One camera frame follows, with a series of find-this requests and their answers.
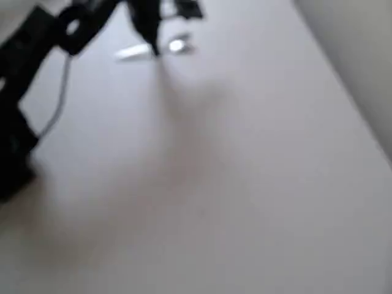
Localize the shiny metal spoon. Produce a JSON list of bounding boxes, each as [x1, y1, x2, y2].
[[113, 31, 197, 63]]

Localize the thin grey cable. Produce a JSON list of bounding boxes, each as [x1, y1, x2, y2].
[[36, 51, 72, 139]]

